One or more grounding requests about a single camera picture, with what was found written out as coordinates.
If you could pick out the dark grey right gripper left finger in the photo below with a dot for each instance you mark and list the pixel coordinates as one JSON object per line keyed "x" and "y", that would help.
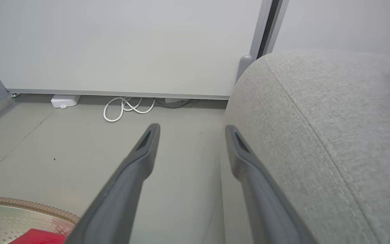
{"x": 124, "y": 193}

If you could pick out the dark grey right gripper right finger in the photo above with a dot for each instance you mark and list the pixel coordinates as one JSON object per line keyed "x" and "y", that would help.
{"x": 266, "y": 203}

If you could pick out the grey fabric sofa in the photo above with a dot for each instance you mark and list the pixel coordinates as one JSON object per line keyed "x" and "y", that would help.
{"x": 317, "y": 142}

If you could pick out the plain red garment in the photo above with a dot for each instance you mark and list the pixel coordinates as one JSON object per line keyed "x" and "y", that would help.
{"x": 39, "y": 237}

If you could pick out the white power adapter box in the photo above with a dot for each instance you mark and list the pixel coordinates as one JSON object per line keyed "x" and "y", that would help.
{"x": 64, "y": 101}

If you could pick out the white perforated laundry basket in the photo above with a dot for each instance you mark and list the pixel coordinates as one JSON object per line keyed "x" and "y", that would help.
{"x": 8, "y": 217}

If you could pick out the large white partition panel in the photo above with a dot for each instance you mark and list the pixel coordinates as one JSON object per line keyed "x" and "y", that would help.
{"x": 120, "y": 44}

